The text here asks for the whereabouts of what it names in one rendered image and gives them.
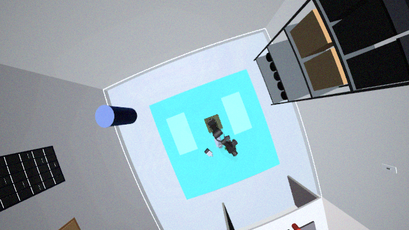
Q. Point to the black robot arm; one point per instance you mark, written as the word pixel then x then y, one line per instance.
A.
pixel 217 133

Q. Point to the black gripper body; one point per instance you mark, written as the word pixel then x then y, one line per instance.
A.
pixel 228 138

